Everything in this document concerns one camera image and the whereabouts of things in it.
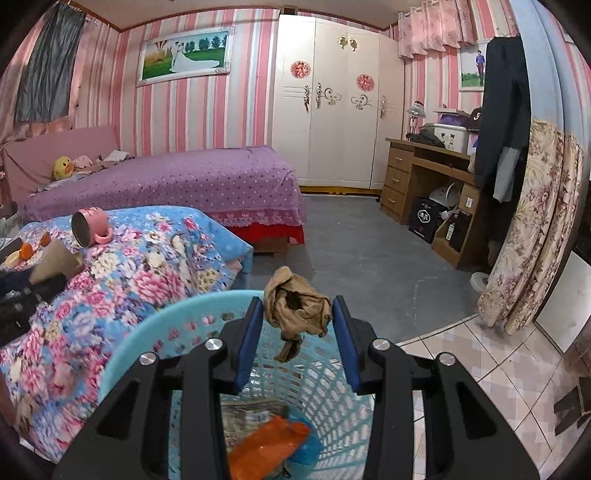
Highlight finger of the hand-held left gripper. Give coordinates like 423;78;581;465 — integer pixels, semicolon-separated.
28;274;68;305

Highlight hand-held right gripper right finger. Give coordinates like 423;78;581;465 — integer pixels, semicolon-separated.
332;295;540;480

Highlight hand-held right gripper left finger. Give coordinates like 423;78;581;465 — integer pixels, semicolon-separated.
52;296;264;480

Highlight brown phone case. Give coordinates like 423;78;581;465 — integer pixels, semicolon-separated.
28;240;85;284

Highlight tan cloth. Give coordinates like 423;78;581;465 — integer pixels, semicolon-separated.
263;266;333;363

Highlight light blue plastic basket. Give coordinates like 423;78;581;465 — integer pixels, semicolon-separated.
95;288;414;480

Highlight blue wrapper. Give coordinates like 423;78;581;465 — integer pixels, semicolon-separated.
281;413;323;467

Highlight grey printed wrapper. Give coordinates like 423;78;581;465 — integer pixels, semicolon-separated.
222;399;291;444

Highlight pink mug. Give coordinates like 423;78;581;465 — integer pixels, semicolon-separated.
71;208;112;248

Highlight blue floral blanket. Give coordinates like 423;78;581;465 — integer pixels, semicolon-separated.
0;206;254;464

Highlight yellow duck plush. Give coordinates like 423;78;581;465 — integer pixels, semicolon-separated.
52;156;75;181

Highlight pink headboard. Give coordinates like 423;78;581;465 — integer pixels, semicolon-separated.
2;126;121;204

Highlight brown clothes on bed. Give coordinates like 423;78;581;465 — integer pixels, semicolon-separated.
92;148;134;169

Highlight black printed box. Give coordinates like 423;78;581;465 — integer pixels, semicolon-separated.
409;197;446;244

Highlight black bottle box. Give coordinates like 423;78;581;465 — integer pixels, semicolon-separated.
445;212;472;252

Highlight bed with purple dotted bedspread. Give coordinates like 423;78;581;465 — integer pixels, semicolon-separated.
16;145;308;254

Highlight wooden desk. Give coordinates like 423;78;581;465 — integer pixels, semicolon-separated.
381;137;485;270

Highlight pink patterned window curtain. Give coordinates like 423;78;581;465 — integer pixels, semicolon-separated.
0;0;116;148

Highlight dark clothes pile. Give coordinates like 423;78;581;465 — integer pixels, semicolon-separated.
409;129;446;148

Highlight floral door curtain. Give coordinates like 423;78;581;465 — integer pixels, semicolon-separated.
475;0;591;335

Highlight grey window cloth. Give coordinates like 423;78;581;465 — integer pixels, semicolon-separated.
14;2;86;124

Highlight white cabinet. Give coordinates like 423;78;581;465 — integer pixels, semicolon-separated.
536;249;591;354

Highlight white wardrobe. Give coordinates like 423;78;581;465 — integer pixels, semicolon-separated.
271;13;407;191

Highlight white storage box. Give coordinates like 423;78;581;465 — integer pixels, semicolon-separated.
431;122;472;153

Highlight grey hanging garment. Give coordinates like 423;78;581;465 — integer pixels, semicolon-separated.
493;147;515;203

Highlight framed wedding picture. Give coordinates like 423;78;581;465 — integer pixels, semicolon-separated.
135;25;232;88

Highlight dark hanging jacket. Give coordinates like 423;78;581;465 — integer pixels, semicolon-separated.
473;36;532;188

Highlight small framed photo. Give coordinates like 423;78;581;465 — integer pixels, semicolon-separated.
459;41;488;92

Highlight pink valance curtain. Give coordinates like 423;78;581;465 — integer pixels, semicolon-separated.
397;0;476;61

